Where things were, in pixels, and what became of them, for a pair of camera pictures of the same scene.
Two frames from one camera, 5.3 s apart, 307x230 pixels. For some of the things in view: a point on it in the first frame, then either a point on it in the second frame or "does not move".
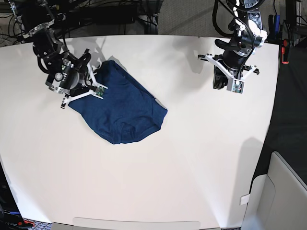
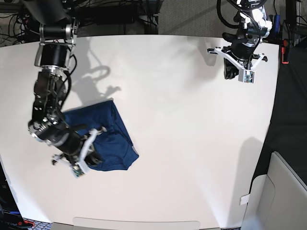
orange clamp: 284,49 does not move
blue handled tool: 277,23 does not move
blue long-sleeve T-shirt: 127,111 -> 113,146
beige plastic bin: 277,201 does not move
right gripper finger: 220,79 -> 230,70
